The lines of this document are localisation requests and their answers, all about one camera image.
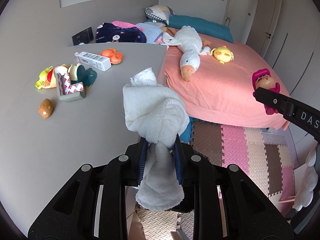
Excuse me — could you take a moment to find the bed with pink sheet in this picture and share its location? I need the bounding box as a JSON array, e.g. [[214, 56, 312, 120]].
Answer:
[[163, 33, 292, 131]]

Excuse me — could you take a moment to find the light blue blanket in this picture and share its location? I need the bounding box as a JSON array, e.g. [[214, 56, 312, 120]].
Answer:
[[136, 22, 167, 45]]

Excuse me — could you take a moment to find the orange crab toy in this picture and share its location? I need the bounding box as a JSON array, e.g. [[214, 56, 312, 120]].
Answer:
[[100, 48, 124, 66]]

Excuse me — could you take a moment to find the grey corner guard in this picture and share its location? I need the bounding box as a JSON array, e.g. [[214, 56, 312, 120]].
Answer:
[[55, 72, 86, 103]]

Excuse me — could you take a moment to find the white carton box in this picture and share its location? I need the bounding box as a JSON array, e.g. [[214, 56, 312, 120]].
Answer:
[[74, 51, 112, 72]]

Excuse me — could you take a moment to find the person's right hand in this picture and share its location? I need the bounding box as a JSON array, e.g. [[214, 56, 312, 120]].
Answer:
[[292, 149, 320, 212]]

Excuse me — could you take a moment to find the black wall panel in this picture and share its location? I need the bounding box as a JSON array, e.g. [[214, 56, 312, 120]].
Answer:
[[72, 26, 94, 46]]

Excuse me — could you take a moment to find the pink-haired doll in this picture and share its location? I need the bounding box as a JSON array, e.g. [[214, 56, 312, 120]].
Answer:
[[252, 68, 282, 116]]

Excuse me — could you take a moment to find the yellow chick plush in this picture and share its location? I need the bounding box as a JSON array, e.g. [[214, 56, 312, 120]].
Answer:
[[210, 45, 235, 65]]

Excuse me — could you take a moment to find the checkered patchwork pillow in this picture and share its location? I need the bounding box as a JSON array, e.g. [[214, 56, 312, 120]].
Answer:
[[144, 5, 176, 26]]

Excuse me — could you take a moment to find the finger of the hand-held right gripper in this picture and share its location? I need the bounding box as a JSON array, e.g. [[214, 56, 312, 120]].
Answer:
[[253, 86, 296, 121]]

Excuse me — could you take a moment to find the dark green plastic toy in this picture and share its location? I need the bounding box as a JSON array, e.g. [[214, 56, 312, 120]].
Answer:
[[77, 65, 98, 87]]

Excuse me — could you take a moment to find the navy rabbit-print blanket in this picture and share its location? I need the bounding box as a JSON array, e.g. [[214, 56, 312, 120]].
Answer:
[[95, 22, 147, 44]]

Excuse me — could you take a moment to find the white goose plush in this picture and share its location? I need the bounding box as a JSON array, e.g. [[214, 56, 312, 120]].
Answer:
[[162, 25, 212, 82]]

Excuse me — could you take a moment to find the white wardrobe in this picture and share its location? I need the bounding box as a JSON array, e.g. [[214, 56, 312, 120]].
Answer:
[[246, 0, 320, 98]]

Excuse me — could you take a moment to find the white door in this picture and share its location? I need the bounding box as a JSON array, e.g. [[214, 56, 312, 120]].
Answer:
[[223, 0, 261, 46]]

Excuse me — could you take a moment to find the white towel cloth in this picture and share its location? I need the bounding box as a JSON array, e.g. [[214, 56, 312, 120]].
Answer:
[[122, 67, 189, 211]]

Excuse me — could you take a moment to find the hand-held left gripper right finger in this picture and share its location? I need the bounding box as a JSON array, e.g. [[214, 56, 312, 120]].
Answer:
[[172, 134, 293, 240]]

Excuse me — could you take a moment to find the pink cloth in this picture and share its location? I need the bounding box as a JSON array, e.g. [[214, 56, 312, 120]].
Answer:
[[111, 20, 137, 28]]

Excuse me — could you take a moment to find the foam puzzle floor mat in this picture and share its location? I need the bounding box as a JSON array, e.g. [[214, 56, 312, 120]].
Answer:
[[130, 116, 310, 240]]

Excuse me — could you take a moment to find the yellow-green plastic toy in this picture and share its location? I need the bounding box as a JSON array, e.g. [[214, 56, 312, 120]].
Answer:
[[35, 66, 54, 90]]

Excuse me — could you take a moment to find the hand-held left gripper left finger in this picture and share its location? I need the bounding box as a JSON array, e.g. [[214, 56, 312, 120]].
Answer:
[[28, 140, 148, 240]]

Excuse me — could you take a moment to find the brown hamster toy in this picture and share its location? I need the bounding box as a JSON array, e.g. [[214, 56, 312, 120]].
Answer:
[[38, 98, 54, 119]]

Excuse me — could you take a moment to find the teal quilt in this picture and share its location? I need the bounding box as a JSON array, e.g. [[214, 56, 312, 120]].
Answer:
[[146, 14, 234, 43]]

